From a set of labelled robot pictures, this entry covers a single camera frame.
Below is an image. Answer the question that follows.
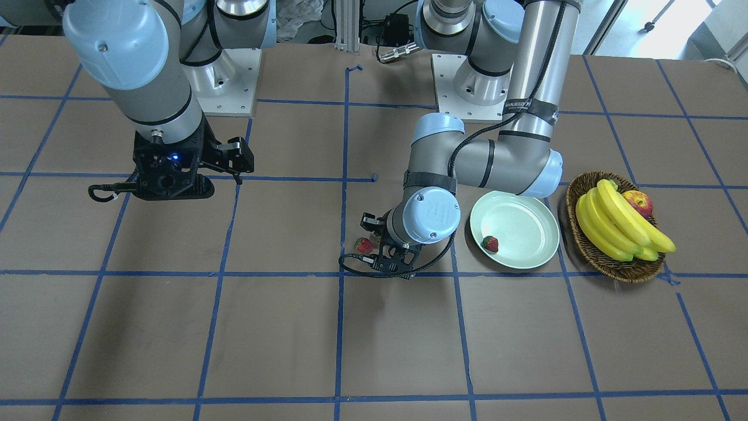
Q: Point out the red strawberry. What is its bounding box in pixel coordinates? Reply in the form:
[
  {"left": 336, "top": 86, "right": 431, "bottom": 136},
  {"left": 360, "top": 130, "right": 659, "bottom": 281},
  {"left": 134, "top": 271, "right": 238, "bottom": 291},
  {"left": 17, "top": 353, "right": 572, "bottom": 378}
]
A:
[
  {"left": 480, "top": 236, "right": 499, "bottom": 255},
  {"left": 355, "top": 237, "right": 374, "bottom": 255}
]

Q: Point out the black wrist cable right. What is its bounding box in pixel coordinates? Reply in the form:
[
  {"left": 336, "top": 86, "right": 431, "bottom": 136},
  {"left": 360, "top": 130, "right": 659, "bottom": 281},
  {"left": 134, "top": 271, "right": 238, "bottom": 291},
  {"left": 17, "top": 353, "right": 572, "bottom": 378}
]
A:
[{"left": 88, "top": 170, "right": 141, "bottom": 203}]

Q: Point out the yellow banana bunch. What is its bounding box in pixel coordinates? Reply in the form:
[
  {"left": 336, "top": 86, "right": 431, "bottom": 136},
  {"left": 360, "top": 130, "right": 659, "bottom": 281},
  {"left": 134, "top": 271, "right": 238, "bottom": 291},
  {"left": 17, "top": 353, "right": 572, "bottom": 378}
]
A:
[{"left": 576, "top": 179, "right": 677, "bottom": 261}]

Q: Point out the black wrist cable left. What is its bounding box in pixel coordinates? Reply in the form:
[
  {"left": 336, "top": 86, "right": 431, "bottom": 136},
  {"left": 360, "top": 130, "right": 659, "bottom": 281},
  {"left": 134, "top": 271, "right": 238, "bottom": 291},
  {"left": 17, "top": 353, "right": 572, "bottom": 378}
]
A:
[{"left": 339, "top": 231, "right": 458, "bottom": 279}]

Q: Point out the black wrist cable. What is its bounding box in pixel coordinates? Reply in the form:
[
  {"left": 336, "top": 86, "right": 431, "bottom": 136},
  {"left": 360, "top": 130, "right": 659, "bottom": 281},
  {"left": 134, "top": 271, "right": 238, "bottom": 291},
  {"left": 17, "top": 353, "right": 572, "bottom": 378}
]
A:
[
  {"left": 339, "top": 231, "right": 458, "bottom": 279},
  {"left": 88, "top": 170, "right": 141, "bottom": 203}
]

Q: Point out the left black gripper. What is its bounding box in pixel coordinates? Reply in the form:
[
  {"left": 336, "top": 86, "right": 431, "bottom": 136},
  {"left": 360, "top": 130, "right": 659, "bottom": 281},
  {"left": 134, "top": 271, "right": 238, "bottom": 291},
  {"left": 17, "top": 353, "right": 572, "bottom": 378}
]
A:
[{"left": 361, "top": 213, "right": 423, "bottom": 279}]

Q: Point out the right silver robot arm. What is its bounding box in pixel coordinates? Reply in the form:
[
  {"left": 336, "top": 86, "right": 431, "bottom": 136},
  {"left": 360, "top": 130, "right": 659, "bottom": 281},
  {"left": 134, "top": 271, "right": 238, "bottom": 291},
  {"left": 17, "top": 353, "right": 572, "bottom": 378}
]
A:
[{"left": 63, "top": 1, "right": 277, "bottom": 203}]

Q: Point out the red apple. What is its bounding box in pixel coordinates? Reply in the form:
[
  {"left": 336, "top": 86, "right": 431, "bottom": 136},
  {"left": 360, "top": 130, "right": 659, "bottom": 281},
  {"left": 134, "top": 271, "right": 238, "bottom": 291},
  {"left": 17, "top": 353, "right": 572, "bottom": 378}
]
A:
[{"left": 622, "top": 190, "right": 653, "bottom": 219}]

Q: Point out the woven wicker basket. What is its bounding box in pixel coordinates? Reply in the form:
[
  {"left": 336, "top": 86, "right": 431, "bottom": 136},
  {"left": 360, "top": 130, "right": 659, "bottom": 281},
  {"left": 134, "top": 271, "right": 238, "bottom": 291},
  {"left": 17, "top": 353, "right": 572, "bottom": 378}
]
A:
[{"left": 559, "top": 170, "right": 666, "bottom": 283}]

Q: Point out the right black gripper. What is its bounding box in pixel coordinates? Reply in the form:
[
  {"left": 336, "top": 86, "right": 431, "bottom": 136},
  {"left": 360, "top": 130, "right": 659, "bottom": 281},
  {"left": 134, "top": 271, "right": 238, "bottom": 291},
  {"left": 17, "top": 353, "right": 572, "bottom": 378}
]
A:
[{"left": 133, "top": 117, "right": 255, "bottom": 201}]

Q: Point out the pale green plate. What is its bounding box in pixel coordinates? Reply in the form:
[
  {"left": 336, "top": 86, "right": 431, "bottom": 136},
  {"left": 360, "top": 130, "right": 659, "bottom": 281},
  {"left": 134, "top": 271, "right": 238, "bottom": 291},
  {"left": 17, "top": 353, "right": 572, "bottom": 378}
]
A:
[{"left": 469, "top": 191, "right": 560, "bottom": 270}]

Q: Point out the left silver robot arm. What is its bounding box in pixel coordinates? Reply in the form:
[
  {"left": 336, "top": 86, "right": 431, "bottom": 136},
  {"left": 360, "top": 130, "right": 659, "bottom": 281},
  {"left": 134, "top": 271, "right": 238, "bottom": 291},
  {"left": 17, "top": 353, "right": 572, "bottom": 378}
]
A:
[{"left": 354, "top": 1, "right": 582, "bottom": 279}]

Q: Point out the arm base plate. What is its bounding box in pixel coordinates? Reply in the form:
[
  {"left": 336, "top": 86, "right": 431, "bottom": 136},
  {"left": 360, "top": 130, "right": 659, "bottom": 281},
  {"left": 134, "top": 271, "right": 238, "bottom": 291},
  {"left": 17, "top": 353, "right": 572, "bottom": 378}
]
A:
[
  {"left": 432, "top": 54, "right": 511, "bottom": 123},
  {"left": 184, "top": 49, "right": 264, "bottom": 117}
]

